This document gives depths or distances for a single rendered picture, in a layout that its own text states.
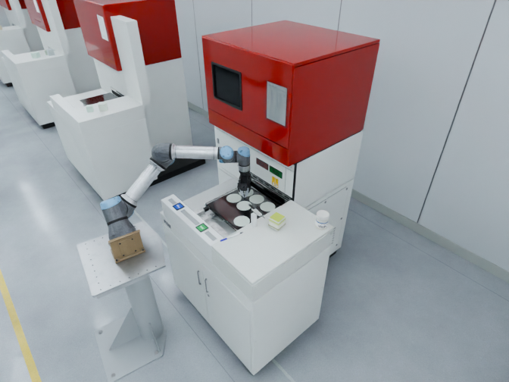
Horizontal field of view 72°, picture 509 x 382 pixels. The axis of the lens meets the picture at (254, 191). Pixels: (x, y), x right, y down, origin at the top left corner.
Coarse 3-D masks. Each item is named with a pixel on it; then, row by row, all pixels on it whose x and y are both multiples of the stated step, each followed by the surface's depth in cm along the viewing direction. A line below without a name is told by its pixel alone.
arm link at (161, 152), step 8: (160, 144) 204; (168, 144) 203; (152, 152) 206; (160, 152) 202; (168, 152) 201; (176, 152) 202; (184, 152) 202; (192, 152) 202; (200, 152) 202; (208, 152) 203; (216, 152) 203; (224, 152) 201; (232, 152) 202; (160, 160) 206; (224, 160) 211
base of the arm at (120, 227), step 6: (126, 216) 201; (108, 222) 196; (114, 222) 195; (120, 222) 196; (126, 222) 198; (108, 228) 197; (114, 228) 194; (120, 228) 195; (126, 228) 196; (132, 228) 198; (108, 234) 197; (114, 234) 193; (120, 234) 193
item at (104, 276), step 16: (144, 224) 227; (96, 240) 215; (144, 240) 215; (160, 240) 215; (80, 256) 205; (96, 256) 205; (112, 256) 205; (144, 256) 205; (160, 256) 204; (96, 272) 195; (112, 272) 195; (128, 272) 195; (144, 272) 195; (96, 288) 186; (112, 288) 187
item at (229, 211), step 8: (232, 192) 242; (256, 192) 242; (216, 200) 234; (224, 200) 234; (240, 200) 234; (248, 200) 234; (264, 200) 234; (216, 208) 227; (224, 208) 227; (232, 208) 227; (256, 208) 227; (224, 216) 221; (232, 216) 221; (248, 216) 221; (232, 224) 215
